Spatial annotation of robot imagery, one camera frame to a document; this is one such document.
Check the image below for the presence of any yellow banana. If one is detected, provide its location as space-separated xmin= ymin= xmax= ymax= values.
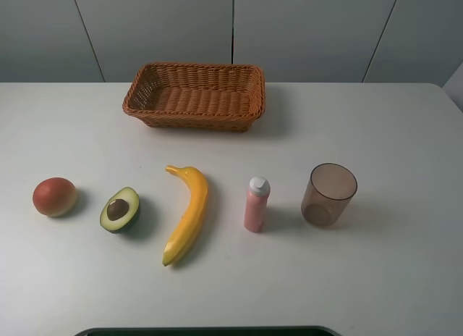
xmin=162 ymin=165 xmax=208 ymax=266

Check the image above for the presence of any brown wicker basket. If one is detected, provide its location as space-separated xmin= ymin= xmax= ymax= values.
xmin=122 ymin=62 xmax=266 ymax=133

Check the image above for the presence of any pink bottle white cap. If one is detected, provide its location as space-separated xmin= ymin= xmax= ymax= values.
xmin=244 ymin=177 xmax=271 ymax=232

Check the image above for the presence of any translucent brown plastic cup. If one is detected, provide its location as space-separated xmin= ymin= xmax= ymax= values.
xmin=301 ymin=163 xmax=358 ymax=227

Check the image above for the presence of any halved avocado with pit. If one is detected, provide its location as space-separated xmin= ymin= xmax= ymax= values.
xmin=100 ymin=187 xmax=141 ymax=233

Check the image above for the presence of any black tray edge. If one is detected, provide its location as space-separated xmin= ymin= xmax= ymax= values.
xmin=77 ymin=326 xmax=339 ymax=336

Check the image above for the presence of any red orange mango fruit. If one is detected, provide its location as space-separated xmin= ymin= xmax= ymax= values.
xmin=33 ymin=177 xmax=77 ymax=217

